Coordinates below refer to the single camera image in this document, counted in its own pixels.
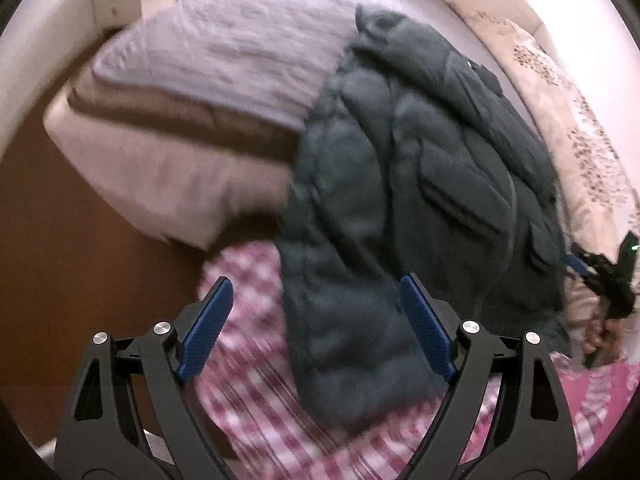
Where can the person right hand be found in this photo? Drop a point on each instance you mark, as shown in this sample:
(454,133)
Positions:
(604,339)

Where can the dark green puffer jacket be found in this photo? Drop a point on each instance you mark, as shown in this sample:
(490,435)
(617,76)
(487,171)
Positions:
(413,161)

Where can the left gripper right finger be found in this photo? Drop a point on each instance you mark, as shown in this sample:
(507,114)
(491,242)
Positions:
(504,415)

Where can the grey bed sheet mattress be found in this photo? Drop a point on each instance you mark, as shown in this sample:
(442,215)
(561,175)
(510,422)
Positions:
(189,119)

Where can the pink plaid cloth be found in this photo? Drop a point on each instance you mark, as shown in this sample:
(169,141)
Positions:
(248,392)

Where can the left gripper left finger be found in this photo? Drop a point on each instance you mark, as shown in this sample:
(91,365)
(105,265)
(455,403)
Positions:
(128,416)

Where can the cream floral blanket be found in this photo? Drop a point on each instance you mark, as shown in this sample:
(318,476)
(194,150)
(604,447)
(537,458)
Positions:
(599,205)

